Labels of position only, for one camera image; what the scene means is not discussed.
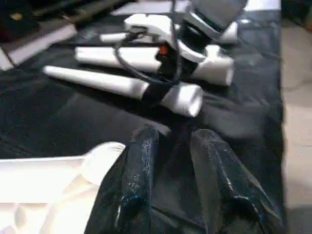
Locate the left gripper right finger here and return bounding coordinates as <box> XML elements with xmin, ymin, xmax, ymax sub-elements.
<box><xmin>190</xmin><ymin>129</ymin><xmax>286</xmax><ymax>234</ymax></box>

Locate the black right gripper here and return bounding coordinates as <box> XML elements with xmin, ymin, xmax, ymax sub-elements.
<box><xmin>143</xmin><ymin>43</ymin><xmax>185</xmax><ymax>106</ymax></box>

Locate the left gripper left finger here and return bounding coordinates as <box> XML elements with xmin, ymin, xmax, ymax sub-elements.
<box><xmin>85</xmin><ymin>125</ymin><xmax>159</xmax><ymax>234</ymax></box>

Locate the white plastic table leg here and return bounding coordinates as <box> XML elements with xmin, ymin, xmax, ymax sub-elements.
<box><xmin>99</xmin><ymin>21</ymin><xmax>239</xmax><ymax>45</ymax></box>
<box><xmin>42</xmin><ymin>65</ymin><xmax>205</xmax><ymax>118</ymax></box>
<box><xmin>74</xmin><ymin>44</ymin><xmax>235</xmax><ymax>87</ymax></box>

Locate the white plastic table top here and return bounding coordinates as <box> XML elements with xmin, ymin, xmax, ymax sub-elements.
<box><xmin>0</xmin><ymin>141</ymin><xmax>128</xmax><ymax>234</ymax></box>

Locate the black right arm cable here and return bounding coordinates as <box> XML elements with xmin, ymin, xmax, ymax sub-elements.
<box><xmin>114</xmin><ymin>0</ymin><xmax>182</xmax><ymax>87</ymax></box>

